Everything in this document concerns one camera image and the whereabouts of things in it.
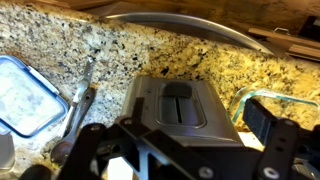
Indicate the flat silver metal utensil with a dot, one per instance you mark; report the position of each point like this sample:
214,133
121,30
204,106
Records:
87,71

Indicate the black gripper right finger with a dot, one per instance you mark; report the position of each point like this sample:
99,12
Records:
260,120

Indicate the stainless steel two-slot toaster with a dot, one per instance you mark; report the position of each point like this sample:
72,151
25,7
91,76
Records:
213,110

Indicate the wooden drawer cabinet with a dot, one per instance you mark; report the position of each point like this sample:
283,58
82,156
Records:
300,50

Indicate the square clear glass bowl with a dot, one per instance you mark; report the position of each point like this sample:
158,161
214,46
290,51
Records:
300,110

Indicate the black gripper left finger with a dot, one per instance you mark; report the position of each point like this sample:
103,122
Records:
166,148

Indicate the blue-rimmed clear plastic lid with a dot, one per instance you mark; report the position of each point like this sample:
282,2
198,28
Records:
30,96

